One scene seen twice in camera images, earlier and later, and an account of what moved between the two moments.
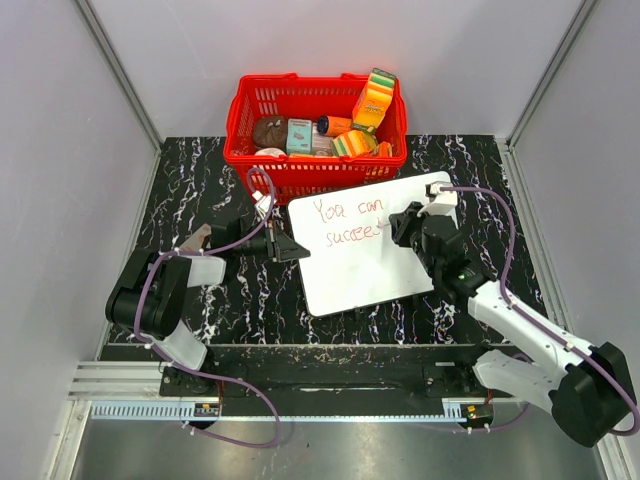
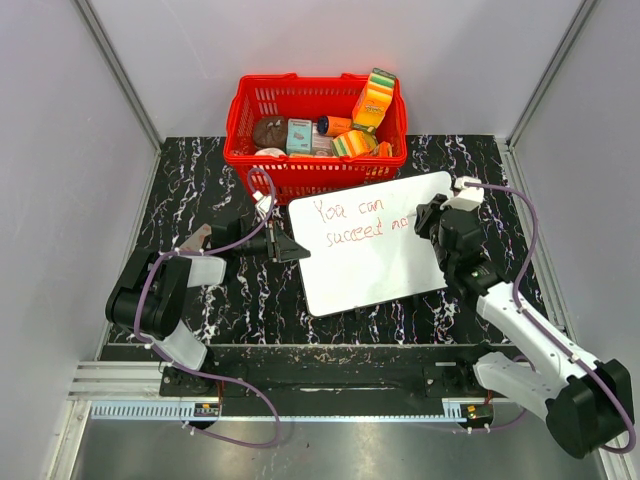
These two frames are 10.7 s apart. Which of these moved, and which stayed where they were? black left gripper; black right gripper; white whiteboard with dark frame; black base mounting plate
Moved: black right gripper
Stayed: black base mounting plate; white whiteboard with dark frame; black left gripper
